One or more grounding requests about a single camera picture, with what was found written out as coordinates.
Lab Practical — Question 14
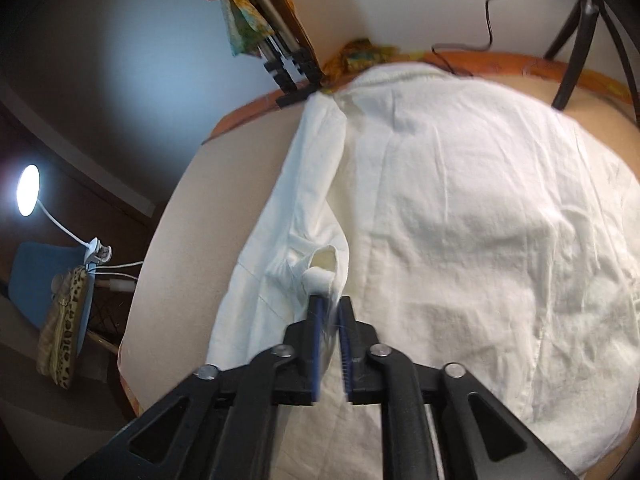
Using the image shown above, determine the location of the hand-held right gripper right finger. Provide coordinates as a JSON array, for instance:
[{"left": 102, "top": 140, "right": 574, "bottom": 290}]
[{"left": 337, "top": 296, "right": 581, "bottom": 480}]

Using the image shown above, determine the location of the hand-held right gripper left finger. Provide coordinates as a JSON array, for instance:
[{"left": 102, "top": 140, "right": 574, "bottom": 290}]
[{"left": 65, "top": 296, "right": 331, "bottom": 480}]

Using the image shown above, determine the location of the white shirt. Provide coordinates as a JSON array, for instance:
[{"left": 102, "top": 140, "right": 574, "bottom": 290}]
[{"left": 206, "top": 62, "right": 640, "bottom": 480}]

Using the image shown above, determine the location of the leopard print bag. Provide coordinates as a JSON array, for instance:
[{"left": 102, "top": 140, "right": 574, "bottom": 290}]
[{"left": 36, "top": 266, "right": 93, "bottom": 391}]

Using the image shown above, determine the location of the blue chair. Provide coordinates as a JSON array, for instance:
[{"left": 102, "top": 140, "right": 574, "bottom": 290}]
[{"left": 7, "top": 241, "right": 126, "bottom": 361}]

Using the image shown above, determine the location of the silver and black tripod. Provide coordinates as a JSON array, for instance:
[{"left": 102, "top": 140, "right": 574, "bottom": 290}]
[{"left": 215, "top": 0, "right": 326, "bottom": 108}]

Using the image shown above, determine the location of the colourful floral cloth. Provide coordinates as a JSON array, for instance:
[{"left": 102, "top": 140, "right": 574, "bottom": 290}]
[{"left": 185, "top": 0, "right": 401, "bottom": 93}]

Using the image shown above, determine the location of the white desk lamp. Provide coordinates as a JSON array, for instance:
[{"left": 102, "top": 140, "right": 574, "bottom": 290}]
[{"left": 15, "top": 164, "right": 113, "bottom": 266}]

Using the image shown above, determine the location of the white cable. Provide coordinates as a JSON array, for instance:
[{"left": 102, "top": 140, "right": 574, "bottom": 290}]
[{"left": 90, "top": 259, "right": 147, "bottom": 292}]

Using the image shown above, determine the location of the black cable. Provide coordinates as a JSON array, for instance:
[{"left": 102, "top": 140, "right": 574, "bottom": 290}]
[{"left": 431, "top": 0, "right": 548, "bottom": 78}]

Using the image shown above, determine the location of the black ring light stand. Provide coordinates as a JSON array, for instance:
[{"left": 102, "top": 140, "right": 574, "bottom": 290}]
[{"left": 542, "top": 0, "right": 640, "bottom": 111}]

